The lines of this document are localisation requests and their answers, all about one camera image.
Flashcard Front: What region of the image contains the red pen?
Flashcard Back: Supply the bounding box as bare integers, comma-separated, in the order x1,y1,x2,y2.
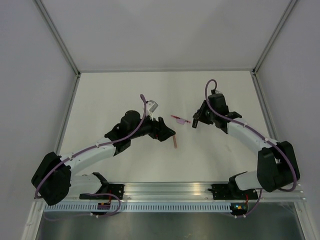
171,115,191,124

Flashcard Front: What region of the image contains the aluminium frame post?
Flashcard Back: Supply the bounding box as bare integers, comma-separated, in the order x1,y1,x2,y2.
33,0,81,76
251,0,300,76

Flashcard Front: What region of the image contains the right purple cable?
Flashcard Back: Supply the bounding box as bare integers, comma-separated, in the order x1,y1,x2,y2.
204,79,300,192

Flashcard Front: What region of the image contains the right aluminium frame post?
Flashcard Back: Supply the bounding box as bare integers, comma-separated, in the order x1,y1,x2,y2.
251,0,300,76

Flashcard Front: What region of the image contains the black purple-tipped marker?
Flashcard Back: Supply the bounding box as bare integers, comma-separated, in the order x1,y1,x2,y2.
192,112,200,129

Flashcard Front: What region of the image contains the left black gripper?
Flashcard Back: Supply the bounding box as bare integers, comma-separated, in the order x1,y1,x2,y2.
129,111,176,142

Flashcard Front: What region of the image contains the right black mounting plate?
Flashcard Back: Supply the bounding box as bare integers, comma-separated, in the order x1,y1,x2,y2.
207,183,258,200

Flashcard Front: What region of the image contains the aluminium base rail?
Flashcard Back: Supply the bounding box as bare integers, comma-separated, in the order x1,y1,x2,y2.
33,181,307,202

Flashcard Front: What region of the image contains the light purple pen cap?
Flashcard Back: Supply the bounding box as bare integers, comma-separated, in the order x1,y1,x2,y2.
176,118,188,125

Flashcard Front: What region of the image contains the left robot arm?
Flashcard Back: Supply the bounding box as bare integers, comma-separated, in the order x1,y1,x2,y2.
31,110,176,206

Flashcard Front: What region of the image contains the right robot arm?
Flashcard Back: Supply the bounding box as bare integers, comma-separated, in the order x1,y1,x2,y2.
192,93,301,199

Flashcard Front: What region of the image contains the left aluminium frame post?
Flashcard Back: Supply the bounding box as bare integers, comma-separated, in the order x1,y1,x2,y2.
33,0,81,76

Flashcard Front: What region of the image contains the white slotted cable duct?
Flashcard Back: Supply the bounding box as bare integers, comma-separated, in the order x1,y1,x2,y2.
45,202,232,213

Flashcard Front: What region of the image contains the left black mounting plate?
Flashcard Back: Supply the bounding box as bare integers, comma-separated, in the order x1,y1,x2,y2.
79,183,125,201

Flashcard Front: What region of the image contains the black mounting plate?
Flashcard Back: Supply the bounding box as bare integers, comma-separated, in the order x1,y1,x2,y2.
79,183,125,201
207,183,258,200

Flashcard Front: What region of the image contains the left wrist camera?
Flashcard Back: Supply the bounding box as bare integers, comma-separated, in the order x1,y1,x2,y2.
146,100,159,119

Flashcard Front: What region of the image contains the orange highlighter pen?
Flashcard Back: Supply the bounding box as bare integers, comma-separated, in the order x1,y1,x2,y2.
172,135,178,149

